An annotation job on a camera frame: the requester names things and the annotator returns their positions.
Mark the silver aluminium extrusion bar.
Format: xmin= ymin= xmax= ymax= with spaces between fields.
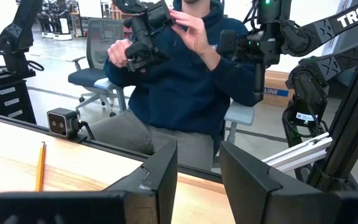
xmin=261 ymin=132 xmax=334 ymax=174

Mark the person's hand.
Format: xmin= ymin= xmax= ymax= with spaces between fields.
xmin=107 ymin=39 xmax=134 ymax=68
xmin=168 ymin=8 xmax=222 ymax=57

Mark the black leader arm handle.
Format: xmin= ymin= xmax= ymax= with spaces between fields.
xmin=113 ymin=0 xmax=175 ymax=73

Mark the light grey stool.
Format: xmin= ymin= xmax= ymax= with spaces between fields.
xmin=223 ymin=101 xmax=256 ymax=146

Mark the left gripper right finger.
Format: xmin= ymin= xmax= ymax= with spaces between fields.
xmin=219 ymin=141 xmax=335 ymax=224

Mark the grey blue office chair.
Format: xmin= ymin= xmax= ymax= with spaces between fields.
xmin=68 ymin=17 xmax=127 ymax=118

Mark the black table-level camera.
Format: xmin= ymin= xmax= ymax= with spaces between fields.
xmin=46 ymin=107 xmax=81 ymax=140

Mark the orange wooden pencil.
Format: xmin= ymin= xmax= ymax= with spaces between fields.
xmin=35 ymin=141 xmax=47 ymax=192

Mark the person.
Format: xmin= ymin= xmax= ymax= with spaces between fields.
xmin=87 ymin=0 xmax=262 ymax=172

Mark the cardboard box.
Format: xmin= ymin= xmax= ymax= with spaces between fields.
xmin=261 ymin=70 xmax=295 ymax=109

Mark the black drawer cart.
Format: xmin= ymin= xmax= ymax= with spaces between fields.
xmin=0 ymin=67 xmax=37 ymax=124

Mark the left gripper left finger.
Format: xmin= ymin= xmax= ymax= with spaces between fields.
xmin=104 ymin=139 xmax=178 ymax=224

